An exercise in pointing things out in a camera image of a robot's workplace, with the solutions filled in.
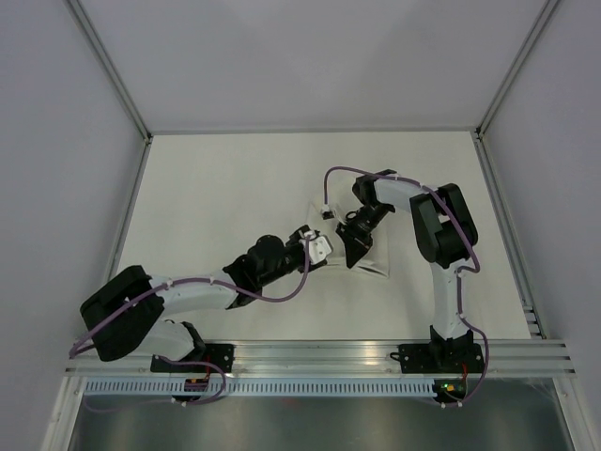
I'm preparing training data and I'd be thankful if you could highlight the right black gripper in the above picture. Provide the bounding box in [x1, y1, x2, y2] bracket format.
[336, 202, 393, 268]

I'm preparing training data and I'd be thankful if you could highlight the white cloth napkin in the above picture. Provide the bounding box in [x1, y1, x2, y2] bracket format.
[306, 201, 390, 279]

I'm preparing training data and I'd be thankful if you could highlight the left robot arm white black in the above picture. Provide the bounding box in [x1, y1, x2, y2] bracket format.
[69, 225, 333, 372]

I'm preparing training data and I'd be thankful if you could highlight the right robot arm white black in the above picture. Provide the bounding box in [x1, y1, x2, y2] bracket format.
[336, 169, 485, 374]

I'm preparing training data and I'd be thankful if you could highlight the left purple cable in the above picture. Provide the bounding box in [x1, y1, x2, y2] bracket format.
[69, 234, 314, 412]

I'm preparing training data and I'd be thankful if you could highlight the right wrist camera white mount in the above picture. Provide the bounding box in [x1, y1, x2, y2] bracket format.
[320, 204, 346, 224]

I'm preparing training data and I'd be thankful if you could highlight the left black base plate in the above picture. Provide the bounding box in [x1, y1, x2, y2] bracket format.
[150, 343, 235, 374]

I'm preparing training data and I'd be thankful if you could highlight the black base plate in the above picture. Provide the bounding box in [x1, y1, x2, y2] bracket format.
[150, 343, 235, 374]
[396, 343, 485, 375]

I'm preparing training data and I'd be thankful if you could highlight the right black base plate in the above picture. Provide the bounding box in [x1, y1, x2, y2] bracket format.
[396, 343, 485, 375]

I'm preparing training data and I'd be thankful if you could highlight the right aluminium frame post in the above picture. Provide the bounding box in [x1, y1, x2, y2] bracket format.
[473, 0, 564, 137]

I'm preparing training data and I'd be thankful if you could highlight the aluminium frame post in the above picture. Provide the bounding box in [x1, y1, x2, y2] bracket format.
[473, 0, 564, 137]
[65, 0, 154, 145]

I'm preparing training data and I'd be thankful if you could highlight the back aluminium frame bar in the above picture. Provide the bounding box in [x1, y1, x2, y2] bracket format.
[148, 125, 479, 136]

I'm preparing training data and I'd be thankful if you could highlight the white slotted cable duct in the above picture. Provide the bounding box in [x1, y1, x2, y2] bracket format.
[84, 376, 436, 398]

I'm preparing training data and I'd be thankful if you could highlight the front aluminium rail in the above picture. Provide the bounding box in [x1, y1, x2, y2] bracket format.
[65, 339, 576, 379]

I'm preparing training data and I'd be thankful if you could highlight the left aluminium frame post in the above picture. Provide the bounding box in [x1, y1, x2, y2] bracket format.
[65, 0, 154, 145]

